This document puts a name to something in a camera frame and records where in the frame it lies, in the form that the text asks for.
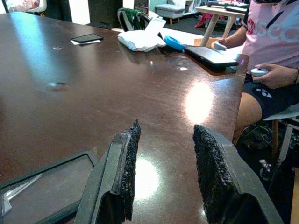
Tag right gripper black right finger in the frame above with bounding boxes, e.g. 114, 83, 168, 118
192, 124, 285, 224

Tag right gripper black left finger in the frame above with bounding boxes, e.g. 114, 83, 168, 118
74, 119, 142, 224

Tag person's left hand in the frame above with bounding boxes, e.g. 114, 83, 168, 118
252, 63, 295, 90

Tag person's right hand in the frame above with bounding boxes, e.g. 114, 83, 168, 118
210, 37, 229, 49

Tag black bag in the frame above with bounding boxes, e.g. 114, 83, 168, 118
240, 123, 274, 150

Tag black framed tablet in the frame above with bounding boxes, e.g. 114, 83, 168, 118
0, 149, 99, 224

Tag dark brown wooden table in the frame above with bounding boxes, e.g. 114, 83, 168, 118
0, 11, 249, 224

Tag grey chair wooden legs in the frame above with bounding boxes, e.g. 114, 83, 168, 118
261, 104, 299, 164

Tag black tablet computer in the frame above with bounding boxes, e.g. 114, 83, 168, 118
184, 46, 239, 69

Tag white plastic bag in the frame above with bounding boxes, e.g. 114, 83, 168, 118
117, 30, 167, 52

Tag blue plastic case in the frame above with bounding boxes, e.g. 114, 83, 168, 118
164, 35, 186, 52

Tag black smartphone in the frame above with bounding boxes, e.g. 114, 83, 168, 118
71, 33, 104, 43

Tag light wooden table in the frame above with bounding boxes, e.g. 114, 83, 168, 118
195, 5, 246, 47

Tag white plastic card holder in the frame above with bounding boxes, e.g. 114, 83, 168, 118
144, 16, 167, 35

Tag red cloth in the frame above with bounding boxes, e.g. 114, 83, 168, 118
195, 13, 232, 29

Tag person in pink shirt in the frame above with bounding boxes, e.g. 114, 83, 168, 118
233, 0, 299, 140

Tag black cabinet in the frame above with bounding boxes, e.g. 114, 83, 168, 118
87, 0, 124, 30

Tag grey upholstered footstool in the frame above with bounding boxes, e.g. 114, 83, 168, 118
155, 3, 187, 25

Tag white floral chair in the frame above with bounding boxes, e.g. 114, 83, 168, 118
4, 0, 47, 17

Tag black chair with green straps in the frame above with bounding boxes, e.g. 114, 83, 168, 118
117, 7, 152, 32

